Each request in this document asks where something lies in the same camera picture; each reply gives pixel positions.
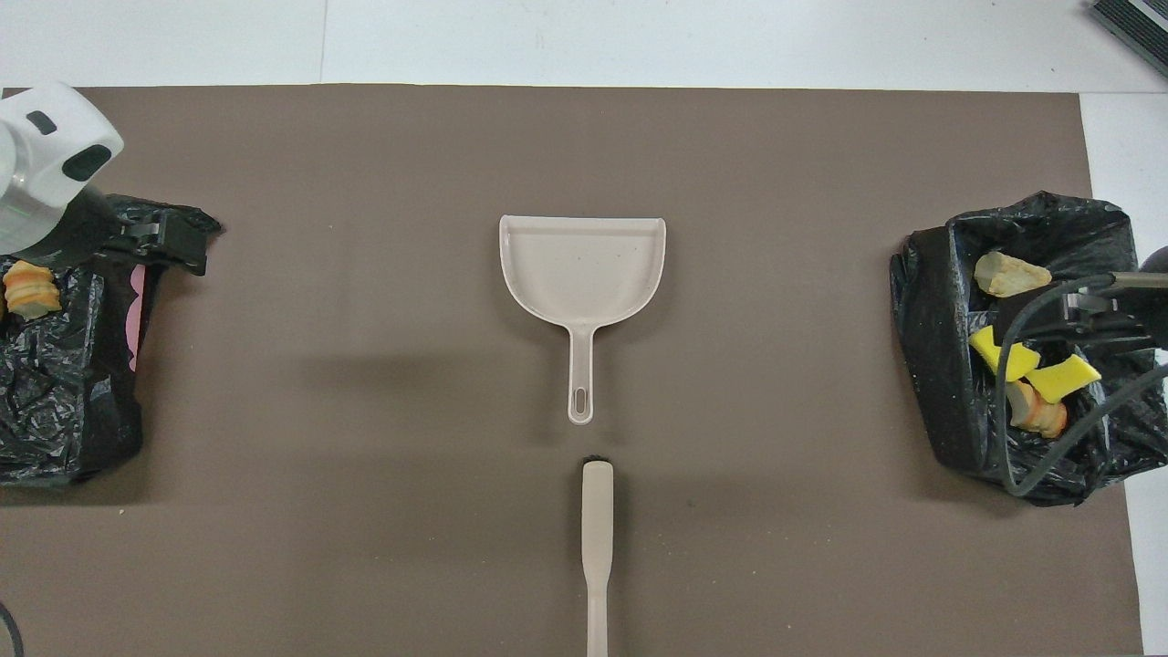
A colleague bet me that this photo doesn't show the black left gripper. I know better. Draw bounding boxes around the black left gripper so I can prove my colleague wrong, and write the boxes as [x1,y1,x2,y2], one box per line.
[38,185,210,276]

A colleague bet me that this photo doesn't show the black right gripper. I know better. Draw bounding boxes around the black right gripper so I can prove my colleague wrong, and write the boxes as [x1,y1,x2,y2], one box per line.
[995,270,1168,355]

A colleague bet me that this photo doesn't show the small yellow sponge piece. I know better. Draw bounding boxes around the small yellow sponge piece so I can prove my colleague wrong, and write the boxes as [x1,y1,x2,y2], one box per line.
[1026,355,1103,405]

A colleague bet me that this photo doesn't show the pale croissant piece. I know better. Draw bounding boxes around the pale croissant piece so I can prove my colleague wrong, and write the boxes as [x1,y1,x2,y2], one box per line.
[974,251,1053,300]

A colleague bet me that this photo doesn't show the orange striped croissant piece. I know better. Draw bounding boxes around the orange striped croissant piece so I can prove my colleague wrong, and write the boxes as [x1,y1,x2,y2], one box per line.
[1005,380,1069,440]

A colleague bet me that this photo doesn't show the beige plastic dustpan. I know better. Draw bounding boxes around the beige plastic dustpan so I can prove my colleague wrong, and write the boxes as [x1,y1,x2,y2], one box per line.
[498,214,668,426]

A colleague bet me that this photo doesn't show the beige handled black brush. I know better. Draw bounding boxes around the beige handled black brush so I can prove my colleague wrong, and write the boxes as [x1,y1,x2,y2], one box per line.
[581,455,616,657]

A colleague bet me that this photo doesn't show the pink plastic bin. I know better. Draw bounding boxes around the pink plastic bin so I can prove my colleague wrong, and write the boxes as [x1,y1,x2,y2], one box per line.
[128,263,149,372]

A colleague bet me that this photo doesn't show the black trash bag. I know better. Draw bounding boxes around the black trash bag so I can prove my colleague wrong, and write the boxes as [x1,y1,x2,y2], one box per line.
[890,191,1168,507]
[0,193,223,486]

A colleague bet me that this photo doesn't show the black ribbed device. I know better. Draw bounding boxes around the black ribbed device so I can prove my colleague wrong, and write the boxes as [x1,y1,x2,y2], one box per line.
[1088,0,1168,78]

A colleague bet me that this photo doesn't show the brown table mat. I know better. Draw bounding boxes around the brown table mat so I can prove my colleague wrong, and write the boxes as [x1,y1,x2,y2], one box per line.
[0,85,1144,657]

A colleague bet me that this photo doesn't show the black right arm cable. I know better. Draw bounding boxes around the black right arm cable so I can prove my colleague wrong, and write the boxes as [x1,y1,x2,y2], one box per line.
[995,272,1168,498]

